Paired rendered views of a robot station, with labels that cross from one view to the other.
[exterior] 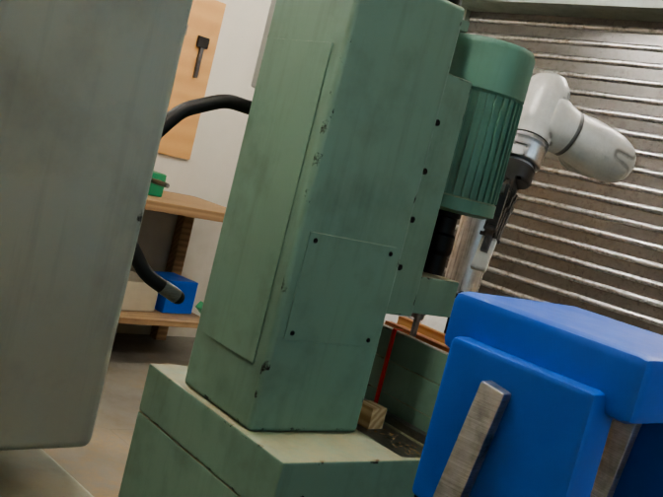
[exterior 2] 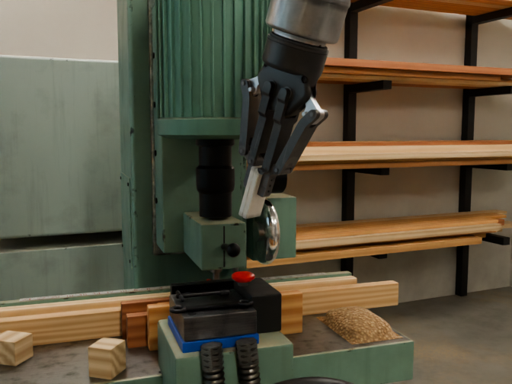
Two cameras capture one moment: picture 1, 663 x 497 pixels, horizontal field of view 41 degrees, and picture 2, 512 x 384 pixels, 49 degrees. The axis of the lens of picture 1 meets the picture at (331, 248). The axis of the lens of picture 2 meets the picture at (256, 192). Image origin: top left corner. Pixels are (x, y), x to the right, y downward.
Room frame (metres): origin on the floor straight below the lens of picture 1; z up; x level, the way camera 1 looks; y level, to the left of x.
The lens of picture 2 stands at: (2.02, -0.98, 1.21)
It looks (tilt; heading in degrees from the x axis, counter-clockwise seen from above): 6 degrees down; 111
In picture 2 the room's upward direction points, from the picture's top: straight up
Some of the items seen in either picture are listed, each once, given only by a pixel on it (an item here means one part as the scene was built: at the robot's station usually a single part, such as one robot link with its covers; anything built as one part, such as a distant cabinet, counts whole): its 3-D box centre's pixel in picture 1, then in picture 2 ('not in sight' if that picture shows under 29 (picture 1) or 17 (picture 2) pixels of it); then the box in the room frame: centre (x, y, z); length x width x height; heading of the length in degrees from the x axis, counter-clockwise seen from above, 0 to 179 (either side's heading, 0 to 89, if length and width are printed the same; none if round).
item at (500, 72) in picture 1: (467, 128); (214, 35); (1.65, -0.19, 1.35); 0.18 x 0.18 x 0.31
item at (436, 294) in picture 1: (414, 295); (213, 242); (1.64, -0.17, 1.03); 0.14 x 0.07 x 0.09; 129
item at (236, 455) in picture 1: (337, 433); not in sight; (1.58, -0.09, 0.76); 0.57 x 0.45 x 0.09; 129
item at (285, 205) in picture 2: not in sight; (270, 225); (1.66, 0.05, 1.02); 0.09 x 0.07 x 0.12; 39
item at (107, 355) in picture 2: not in sight; (107, 357); (1.60, -0.41, 0.92); 0.04 x 0.03 x 0.04; 93
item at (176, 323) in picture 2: not in sight; (226, 308); (1.75, -0.36, 0.99); 0.13 x 0.11 x 0.06; 39
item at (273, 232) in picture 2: not in sight; (264, 231); (1.67, -0.01, 1.02); 0.12 x 0.03 x 0.12; 129
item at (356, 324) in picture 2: not in sight; (357, 318); (1.87, -0.13, 0.91); 0.12 x 0.09 x 0.03; 129
